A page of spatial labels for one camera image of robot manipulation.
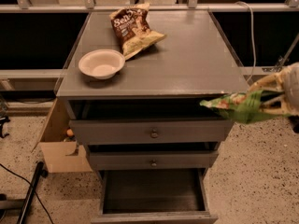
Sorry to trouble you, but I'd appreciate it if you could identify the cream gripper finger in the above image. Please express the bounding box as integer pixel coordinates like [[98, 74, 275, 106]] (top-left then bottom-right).
[[260, 99, 292, 116], [248, 68, 290, 92]]

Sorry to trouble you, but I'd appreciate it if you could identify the green rice chip bag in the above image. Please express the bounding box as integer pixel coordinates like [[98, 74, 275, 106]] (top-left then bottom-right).
[[199, 90, 280, 124]]

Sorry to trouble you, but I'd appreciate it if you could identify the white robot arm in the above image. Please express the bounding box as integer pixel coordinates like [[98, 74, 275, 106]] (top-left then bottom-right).
[[249, 63, 299, 116]]

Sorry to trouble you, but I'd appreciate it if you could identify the grey drawer cabinet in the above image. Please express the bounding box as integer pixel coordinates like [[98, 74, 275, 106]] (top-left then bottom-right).
[[57, 10, 248, 159]]

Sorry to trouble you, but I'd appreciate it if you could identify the brown chip bag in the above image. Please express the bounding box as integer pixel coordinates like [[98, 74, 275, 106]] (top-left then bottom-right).
[[109, 3, 166, 60]]

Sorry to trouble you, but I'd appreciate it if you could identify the grey bottom drawer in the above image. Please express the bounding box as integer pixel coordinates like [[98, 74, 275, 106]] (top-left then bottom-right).
[[91, 169, 218, 224]]

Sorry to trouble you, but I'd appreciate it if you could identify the grey drawer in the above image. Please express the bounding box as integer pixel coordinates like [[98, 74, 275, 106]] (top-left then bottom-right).
[[88, 151, 219, 170], [91, 169, 218, 224], [69, 119, 233, 145]]

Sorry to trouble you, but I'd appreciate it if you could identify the grey middle drawer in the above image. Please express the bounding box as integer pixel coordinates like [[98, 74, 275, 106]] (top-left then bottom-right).
[[88, 151, 219, 170]]

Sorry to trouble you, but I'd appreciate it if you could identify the grey top drawer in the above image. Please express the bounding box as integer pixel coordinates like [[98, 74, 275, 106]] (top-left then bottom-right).
[[69, 119, 233, 145]]

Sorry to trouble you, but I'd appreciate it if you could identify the white paper bowl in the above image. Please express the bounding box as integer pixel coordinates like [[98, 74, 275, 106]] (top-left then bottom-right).
[[78, 49, 125, 79]]

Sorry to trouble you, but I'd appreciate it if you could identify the orange ball in box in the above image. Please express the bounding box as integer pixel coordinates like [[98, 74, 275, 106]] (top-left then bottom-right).
[[66, 129, 74, 137]]

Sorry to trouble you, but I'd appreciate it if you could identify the cardboard box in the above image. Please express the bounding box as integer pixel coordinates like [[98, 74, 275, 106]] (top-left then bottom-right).
[[36, 99, 92, 173]]

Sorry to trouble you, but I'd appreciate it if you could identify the black stand leg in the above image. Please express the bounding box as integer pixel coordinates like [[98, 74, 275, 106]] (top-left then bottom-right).
[[17, 161, 46, 224]]

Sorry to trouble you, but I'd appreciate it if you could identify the white cable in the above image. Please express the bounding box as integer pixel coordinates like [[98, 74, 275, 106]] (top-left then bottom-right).
[[236, 1, 258, 83]]

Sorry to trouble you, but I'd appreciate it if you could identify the metal rail frame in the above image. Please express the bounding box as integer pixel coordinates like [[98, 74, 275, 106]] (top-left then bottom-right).
[[0, 0, 299, 91]]

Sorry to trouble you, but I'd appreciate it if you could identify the black floor cable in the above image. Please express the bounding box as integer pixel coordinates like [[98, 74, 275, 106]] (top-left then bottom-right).
[[0, 164, 52, 224]]

